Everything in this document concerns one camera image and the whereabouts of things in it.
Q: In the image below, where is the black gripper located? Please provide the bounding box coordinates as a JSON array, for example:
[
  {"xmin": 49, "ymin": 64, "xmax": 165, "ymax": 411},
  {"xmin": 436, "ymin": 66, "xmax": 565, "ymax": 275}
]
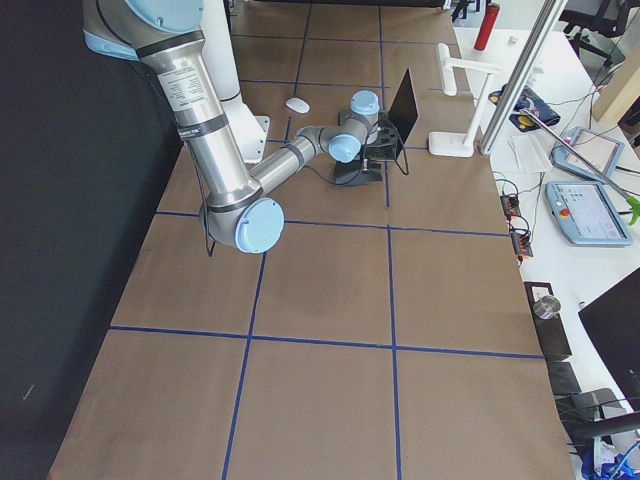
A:
[{"xmin": 360, "ymin": 147, "xmax": 388, "ymax": 173}]

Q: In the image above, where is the black mouse pad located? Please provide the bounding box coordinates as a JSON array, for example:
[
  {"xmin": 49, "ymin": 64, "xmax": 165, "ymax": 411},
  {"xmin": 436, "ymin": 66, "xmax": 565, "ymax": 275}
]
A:
[{"xmin": 334, "ymin": 160, "xmax": 382, "ymax": 187}]

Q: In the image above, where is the grey laptop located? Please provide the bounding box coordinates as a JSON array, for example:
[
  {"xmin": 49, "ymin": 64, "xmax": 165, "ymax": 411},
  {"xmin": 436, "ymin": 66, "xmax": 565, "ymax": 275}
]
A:
[{"xmin": 339, "ymin": 67, "xmax": 419, "ymax": 163}]

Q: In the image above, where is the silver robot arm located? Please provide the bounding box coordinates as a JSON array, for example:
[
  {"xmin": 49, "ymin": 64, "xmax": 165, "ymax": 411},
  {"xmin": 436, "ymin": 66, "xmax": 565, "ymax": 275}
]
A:
[{"xmin": 82, "ymin": 1, "xmax": 379, "ymax": 254}]

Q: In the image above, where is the white desk lamp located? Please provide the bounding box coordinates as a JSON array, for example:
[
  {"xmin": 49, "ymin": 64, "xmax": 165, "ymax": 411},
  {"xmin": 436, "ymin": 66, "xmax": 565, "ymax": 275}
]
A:
[{"xmin": 427, "ymin": 42, "xmax": 503, "ymax": 159}]

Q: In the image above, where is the white computer mouse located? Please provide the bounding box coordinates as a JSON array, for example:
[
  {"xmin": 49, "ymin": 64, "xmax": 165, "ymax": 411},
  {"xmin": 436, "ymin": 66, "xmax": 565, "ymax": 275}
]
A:
[{"xmin": 284, "ymin": 97, "xmax": 310, "ymax": 114}]

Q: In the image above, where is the black usb hub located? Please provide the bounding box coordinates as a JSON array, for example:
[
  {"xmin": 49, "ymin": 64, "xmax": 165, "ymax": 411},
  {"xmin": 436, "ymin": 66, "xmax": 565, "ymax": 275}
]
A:
[
  {"xmin": 500, "ymin": 194, "xmax": 521, "ymax": 219},
  {"xmin": 509, "ymin": 227, "xmax": 534, "ymax": 261}
]

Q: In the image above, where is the red bottle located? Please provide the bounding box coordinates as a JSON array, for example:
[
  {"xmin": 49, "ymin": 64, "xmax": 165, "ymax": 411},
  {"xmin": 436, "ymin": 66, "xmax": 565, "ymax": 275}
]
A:
[{"xmin": 474, "ymin": 2, "xmax": 501, "ymax": 51}]

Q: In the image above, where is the lower teach pendant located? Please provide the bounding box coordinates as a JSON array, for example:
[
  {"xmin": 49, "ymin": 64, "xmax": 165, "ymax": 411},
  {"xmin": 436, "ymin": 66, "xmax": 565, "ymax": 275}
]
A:
[{"xmin": 545, "ymin": 181, "xmax": 633, "ymax": 247}]

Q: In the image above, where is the teach pendant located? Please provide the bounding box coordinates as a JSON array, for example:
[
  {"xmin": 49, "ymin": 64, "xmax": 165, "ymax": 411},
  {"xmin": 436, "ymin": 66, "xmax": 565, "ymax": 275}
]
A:
[
  {"xmin": 545, "ymin": 181, "xmax": 633, "ymax": 247},
  {"xmin": 551, "ymin": 126, "xmax": 624, "ymax": 180}
]

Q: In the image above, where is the upper teach pendant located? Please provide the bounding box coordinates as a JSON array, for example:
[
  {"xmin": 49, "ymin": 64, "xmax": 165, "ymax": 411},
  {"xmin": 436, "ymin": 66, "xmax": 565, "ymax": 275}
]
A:
[{"xmin": 551, "ymin": 126, "xmax": 624, "ymax": 180}]

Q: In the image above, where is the metal cup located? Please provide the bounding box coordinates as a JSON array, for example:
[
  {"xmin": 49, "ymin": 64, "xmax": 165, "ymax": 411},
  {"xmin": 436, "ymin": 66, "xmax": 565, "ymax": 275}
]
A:
[{"xmin": 532, "ymin": 295, "xmax": 561, "ymax": 320}]

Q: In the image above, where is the black monitor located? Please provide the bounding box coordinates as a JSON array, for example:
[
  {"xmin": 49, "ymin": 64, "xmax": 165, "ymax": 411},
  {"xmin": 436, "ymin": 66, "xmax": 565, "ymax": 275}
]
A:
[{"xmin": 579, "ymin": 269, "xmax": 640, "ymax": 409}]

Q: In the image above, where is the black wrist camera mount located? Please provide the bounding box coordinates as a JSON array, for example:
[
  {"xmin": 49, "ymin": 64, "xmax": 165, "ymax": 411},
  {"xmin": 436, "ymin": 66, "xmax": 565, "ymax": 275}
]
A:
[{"xmin": 370, "ymin": 113, "xmax": 400, "ymax": 151}]

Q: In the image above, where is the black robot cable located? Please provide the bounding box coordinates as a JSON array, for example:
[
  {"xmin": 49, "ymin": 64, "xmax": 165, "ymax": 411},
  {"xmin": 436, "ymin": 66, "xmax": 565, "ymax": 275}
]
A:
[{"xmin": 199, "ymin": 112, "xmax": 410, "ymax": 259}]

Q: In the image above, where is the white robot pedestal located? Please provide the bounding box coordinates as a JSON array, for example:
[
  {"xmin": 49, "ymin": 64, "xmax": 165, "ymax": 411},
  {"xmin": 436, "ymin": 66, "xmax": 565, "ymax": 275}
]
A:
[{"xmin": 200, "ymin": 0, "xmax": 270, "ymax": 164}]

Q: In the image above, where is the aluminium frame post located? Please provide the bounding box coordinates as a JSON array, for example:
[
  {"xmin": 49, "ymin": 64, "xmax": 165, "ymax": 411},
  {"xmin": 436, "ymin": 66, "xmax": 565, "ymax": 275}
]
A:
[{"xmin": 480, "ymin": 0, "xmax": 567, "ymax": 155}]

